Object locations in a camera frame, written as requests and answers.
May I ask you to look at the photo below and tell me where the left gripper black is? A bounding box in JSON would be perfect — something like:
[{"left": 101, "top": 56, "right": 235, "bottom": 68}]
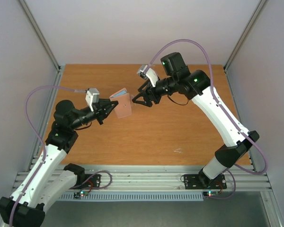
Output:
[{"left": 70, "top": 98, "right": 118, "bottom": 130}]

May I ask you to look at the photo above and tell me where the pink card holder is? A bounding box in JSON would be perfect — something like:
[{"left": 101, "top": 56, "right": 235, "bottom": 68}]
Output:
[{"left": 109, "top": 88, "right": 132, "bottom": 118}]

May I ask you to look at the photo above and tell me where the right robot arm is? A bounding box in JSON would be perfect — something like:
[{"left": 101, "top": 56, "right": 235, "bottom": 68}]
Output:
[{"left": 132, "top": 52, "right": 259, "bottom": 188}]

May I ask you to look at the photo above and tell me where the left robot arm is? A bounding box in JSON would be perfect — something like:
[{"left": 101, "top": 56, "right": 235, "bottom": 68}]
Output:
[{"left": 0, "top": 99, "right": 118, "bottom": 227}]

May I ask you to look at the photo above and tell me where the left circuit board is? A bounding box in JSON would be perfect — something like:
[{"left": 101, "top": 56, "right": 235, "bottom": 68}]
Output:
[{"left": 73, "top": 191, "right": 89, "bottom": 199}]

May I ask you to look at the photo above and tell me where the circuit board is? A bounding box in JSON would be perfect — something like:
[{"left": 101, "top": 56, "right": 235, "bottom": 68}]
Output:
[
  {"left": 203, "top": 191, "right": 222, "bottom": 197},
  {"left": 73, "top": 191, "right": 89, "bottom": 199}
]

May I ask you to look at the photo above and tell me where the right circuit board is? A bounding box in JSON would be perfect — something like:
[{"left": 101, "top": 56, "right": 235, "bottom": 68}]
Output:
[{"left": 203, "top": 191, "right": 222, "bottom": 197}]

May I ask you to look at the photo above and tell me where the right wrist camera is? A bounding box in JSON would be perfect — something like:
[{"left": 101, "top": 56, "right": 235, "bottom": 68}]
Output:
[{"left": 137, "top": 65, "right": 159, "bottom": 87}]

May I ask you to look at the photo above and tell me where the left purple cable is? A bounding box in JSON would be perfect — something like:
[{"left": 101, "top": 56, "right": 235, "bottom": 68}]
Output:
[{"left": 11, "top": 86, "right": 89, "bottom": 227}]

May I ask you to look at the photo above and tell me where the purple cable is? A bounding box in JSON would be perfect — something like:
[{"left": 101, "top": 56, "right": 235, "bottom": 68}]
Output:
[
  {"left": 149, "top": 39, "right": 268, "bottom": 175},
  {"left": 11, "top": 86, "right": 89, "bottom": 227}
]

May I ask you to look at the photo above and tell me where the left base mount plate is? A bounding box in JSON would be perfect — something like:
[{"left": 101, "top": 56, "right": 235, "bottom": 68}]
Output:
[{"left": 71, "top": 174, "right": 101, "bottom": 189}]

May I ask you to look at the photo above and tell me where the base mount plate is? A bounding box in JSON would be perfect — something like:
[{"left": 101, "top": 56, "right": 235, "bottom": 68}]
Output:
[
  {"left": 180, "top": 174, "right": 227, "bottom": 190},
  {"left": 71, "top": 174, "right": 101, "bottom": 189}
]

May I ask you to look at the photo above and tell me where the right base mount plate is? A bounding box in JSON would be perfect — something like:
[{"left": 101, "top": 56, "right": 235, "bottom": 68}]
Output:
[{"left": 180, "top": 174, "right": 227, "bottom": 190}]

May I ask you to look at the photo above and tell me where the grey slotted cable duct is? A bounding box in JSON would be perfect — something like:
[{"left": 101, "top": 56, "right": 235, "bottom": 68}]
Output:
[{"left": 58, "top": 191, "right": 203, "bottom": 202}]

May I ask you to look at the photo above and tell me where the left aluminium corner post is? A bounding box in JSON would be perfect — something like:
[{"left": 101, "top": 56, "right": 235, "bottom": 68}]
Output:
[{"left": 18, "top": 0, "right": 62, "bottom": 73}]

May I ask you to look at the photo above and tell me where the aluminium corner post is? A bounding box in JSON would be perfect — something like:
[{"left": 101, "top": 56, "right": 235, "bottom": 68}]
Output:
[
  {"left": 223, "top": 0, "right": 269, "bottom": 71},
  {"left": 18, "top": 0, "right": 62, "bottom": 73}
]

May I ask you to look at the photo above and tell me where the aluminium rail frame front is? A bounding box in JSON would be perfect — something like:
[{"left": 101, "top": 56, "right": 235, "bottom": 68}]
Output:
[{"left": 13, "top": 165, "right": 273, "bottom": 192}]

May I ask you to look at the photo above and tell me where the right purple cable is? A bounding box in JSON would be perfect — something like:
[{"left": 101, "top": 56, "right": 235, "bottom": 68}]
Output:
[{"left": 149, "top": 39, "right": 268, "bottom": 175}]

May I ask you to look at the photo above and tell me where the right aluminium corner post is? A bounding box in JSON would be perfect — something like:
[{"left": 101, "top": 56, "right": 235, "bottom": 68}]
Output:
[{"left": 223, "top": 0, "right": 269, "bottom": 71}]

